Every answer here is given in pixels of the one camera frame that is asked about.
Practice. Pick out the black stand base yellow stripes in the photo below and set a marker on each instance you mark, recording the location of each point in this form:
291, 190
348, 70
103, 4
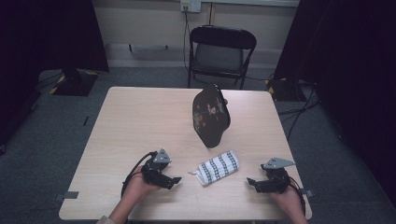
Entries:
76, 82
285, 90

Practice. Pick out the black folding chair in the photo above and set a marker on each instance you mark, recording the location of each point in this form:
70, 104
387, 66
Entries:
219, 53

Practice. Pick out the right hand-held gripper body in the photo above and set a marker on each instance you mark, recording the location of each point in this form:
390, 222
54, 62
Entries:
275, 177

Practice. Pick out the white wall socket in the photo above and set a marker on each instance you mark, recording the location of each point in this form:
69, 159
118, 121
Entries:
190, 5

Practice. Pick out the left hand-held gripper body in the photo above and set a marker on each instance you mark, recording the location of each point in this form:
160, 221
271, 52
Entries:
154, 169

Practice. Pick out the white checked cloth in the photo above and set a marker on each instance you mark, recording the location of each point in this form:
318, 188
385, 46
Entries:
218, 168

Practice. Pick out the black curtain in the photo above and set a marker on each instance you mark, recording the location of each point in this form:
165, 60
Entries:
46, 46
351, 77

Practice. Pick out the person's left hand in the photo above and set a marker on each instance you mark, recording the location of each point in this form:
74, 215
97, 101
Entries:
138, 188

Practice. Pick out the small black floor strip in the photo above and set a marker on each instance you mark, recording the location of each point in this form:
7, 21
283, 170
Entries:
86, 120

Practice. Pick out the person's right hand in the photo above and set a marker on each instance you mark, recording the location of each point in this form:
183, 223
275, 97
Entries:
289, 199

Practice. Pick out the grey wall bar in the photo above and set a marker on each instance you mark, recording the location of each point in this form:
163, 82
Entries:
149, 47

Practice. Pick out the grey tape strip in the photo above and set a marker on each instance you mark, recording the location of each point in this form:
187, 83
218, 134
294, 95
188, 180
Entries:
308, 193
70, 195

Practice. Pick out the black floral bag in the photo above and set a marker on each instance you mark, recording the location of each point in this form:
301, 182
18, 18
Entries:
211, 121

